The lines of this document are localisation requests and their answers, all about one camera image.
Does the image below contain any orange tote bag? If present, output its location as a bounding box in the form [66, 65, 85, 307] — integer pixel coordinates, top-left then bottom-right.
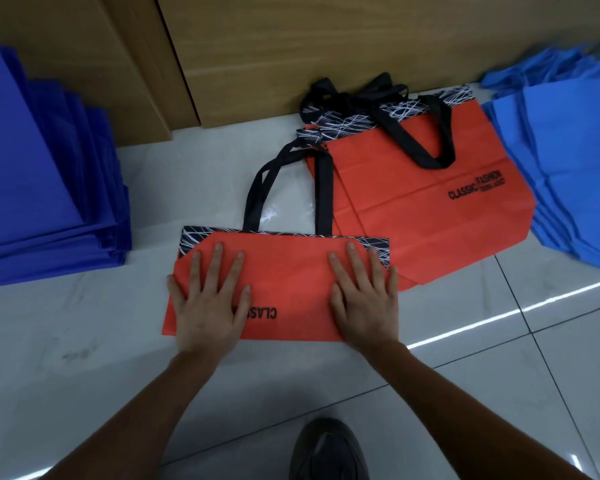
[162, 139, 392, 343]

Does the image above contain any person's right forearm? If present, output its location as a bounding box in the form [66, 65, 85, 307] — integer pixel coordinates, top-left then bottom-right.
[364, 341, 594, 480]

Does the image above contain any person's right hand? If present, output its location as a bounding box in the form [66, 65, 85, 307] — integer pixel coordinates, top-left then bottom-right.
[328, 242, 401, 356]

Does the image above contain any stack of light blue bags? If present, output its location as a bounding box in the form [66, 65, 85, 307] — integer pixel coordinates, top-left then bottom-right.
[480, 42, 600, 270]

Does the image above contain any pile of orange tote bags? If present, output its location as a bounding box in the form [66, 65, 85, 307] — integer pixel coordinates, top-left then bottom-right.
[296, 72, 537, 291]

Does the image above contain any person's black shoe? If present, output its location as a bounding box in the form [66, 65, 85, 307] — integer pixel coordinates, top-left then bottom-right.
[289, 418, 371, 480]

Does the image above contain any person's left forearm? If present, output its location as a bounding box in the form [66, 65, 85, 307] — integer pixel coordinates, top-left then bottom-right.
[42, 351, 222, 480]

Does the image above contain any stack of dark blue bags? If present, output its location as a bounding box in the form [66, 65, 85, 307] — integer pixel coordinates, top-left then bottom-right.
[0, 29, 132, 289]

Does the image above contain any person's left hand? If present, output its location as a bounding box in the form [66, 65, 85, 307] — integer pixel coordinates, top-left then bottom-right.
[167, 243, 252, 363]

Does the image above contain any wooden cabinet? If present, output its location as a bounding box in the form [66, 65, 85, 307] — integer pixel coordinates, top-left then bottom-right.
[0, 0, 202, 147]
[155, 0, 600, 129]

